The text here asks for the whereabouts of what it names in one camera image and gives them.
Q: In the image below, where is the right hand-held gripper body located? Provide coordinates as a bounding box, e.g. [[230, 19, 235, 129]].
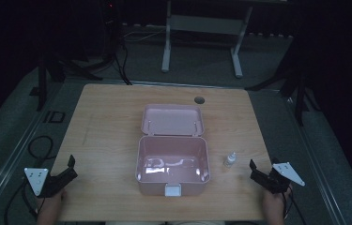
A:
[[265, 161, 306, 194]]

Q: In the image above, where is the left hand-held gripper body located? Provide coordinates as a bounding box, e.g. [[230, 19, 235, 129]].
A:
[[23, 167, 72, 199]]

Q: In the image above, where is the small clear dropper bottle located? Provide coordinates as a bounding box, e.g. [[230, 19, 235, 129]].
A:
[[222, 151, 237, 169]]

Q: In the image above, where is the pink plastic storage box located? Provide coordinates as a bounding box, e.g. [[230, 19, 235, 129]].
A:
[[134, 103, 211, 198]]

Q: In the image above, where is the person's left hand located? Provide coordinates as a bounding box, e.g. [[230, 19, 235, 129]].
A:
[[37, 187, 68, 225]]

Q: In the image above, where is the person's right hand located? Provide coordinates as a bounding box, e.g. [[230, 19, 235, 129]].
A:
[[261, 187, 293, 225]]

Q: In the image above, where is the black metal stand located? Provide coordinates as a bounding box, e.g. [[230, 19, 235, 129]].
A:
[[28, 52, 103, 113], [244, 59, 322, 128]]

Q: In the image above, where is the black looped floor cable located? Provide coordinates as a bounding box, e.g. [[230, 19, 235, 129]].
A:
[[27, 135, 55, 161]]

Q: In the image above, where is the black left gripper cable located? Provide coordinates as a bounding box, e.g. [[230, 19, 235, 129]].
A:
[[3, 180, 40, 225]]

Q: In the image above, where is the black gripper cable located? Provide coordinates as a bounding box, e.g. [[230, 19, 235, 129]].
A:
[[3, 180, 40, 225], [283, 187, 307, 225]]

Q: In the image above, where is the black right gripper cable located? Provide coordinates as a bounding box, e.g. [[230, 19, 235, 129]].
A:
[[283, 187, 307, 225]]

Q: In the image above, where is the black hanging cable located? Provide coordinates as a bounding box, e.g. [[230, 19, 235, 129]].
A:
[[113, 41, 133, 86]]

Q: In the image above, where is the white floor cable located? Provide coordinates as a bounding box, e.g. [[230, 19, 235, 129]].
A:
[[122, 30, 166, 43]]

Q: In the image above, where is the white metal desk frame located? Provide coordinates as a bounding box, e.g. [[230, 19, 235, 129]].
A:
[[161, 0, 254, 80]]

